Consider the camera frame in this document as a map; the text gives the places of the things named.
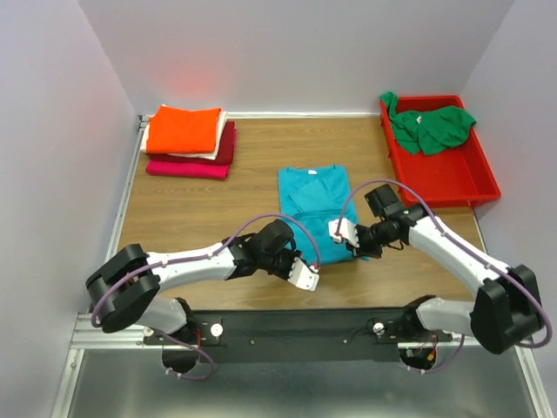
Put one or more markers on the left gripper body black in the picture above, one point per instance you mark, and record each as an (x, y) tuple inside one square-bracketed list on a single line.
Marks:
[(281, 264)]

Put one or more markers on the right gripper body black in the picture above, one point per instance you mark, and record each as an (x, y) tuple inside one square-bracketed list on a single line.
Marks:
[(371, 240)]

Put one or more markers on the teal blue t shirt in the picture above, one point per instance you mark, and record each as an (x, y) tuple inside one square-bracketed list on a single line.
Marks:
[(314, 197)]

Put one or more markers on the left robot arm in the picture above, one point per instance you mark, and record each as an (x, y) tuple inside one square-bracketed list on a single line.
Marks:
[(127, 288)]

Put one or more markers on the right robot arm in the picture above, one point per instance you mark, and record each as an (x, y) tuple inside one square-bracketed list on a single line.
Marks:
[(506, 310)]

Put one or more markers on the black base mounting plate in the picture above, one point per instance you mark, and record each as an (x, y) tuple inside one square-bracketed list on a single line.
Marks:
[(302, 335)]

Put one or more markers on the folded dark red t shirt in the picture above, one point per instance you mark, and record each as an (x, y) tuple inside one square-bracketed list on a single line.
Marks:
[(224, 155)]

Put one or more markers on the green t shirt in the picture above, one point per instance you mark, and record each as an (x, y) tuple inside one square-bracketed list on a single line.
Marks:
[(429, 132)]

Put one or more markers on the folded white t shirt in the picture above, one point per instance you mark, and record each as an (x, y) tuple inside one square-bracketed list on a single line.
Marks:
[(219, 130)]

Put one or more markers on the folded orange t shirt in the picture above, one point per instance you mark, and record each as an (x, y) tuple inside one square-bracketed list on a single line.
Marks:
[(183, 130)]

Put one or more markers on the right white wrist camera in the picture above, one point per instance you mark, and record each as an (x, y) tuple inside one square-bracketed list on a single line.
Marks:
[(343, 231)]

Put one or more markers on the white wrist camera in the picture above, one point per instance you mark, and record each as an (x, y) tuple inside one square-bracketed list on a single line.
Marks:
[(343, 231), (303, 276)]

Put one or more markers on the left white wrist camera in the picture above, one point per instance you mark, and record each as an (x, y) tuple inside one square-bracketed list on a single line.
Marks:
[(303, 276)]

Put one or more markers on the aluminium frame rail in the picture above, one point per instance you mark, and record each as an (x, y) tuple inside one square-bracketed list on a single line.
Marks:
[(88, 337)]

